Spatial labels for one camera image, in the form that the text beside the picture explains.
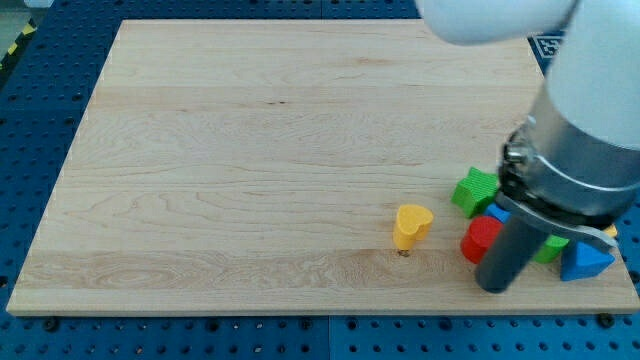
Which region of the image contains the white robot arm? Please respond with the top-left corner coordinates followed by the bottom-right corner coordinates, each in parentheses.
top-left (417, 0), bottom-right (639, 249)

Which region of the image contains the light wooden board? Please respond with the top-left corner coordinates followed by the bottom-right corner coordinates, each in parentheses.
top-left (7, 20), bottom-right (639, 317)

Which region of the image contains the yellow heart block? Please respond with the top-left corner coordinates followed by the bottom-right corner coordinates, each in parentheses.
top-left (392, 204), bottom-right (434, 251)

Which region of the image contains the green star block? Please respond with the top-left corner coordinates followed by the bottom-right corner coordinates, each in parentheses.
top-left (451, 167), bottom-right (499, 219)

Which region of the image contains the red cylinder block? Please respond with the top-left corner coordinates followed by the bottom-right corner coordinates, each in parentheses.
top-left (460, 216), bottom-right (503, 264)

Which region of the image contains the small blue block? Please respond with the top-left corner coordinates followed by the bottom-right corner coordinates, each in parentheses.
top-left (484, 203), bottom-right (511, 223)

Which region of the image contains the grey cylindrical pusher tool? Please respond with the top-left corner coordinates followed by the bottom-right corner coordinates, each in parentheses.
top-left (474, 215), bottom-right (549, 294)

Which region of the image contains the green cylinder block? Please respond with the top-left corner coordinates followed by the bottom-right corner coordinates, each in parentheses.
top-left (533, 235), bottom-right (569, 264)

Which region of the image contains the fiducial marker tag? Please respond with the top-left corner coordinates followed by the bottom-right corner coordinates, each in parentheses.
top-left (529, 31), bottom-right (564, 61)

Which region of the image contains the blue triangle block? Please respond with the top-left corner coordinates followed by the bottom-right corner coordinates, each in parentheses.
top-left (560, 242), bottom-right (615, 282)

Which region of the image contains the small yellow block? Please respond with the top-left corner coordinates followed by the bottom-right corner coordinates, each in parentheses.
top-left (604, 224), bottom-right (618, 238)

